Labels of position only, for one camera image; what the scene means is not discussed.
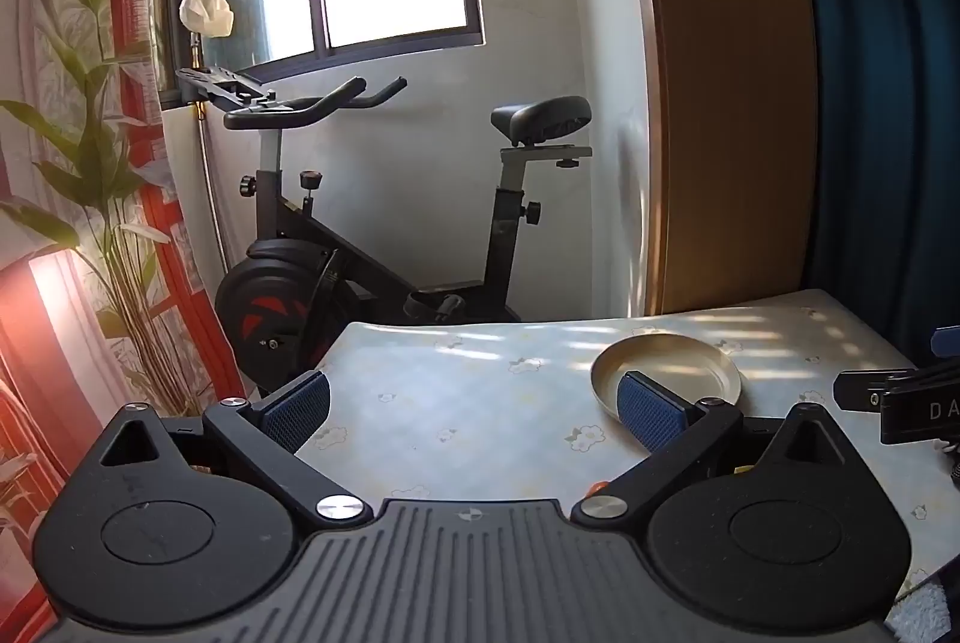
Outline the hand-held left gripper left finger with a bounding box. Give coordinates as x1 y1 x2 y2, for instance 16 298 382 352
97 371 374 528

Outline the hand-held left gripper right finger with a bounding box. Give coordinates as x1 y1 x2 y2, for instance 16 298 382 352
571 371 848 528

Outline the cream round plate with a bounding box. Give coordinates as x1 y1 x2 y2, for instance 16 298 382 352
590 332 743 423

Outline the black exercise bike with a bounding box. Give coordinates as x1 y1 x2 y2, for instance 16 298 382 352
176 65 593 393

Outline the white fluffy towel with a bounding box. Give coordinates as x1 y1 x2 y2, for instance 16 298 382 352
892 579 960 643

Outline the dark blue curtain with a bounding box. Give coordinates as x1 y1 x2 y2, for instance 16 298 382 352
784 0 960 366

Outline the plant printed curtain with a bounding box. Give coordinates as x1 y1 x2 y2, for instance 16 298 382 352
0 0 248 643

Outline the wooden chair back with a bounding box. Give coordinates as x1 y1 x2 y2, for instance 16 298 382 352
630 0 818 318

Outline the metal hose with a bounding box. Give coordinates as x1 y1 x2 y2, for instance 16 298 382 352
191 32 230 277

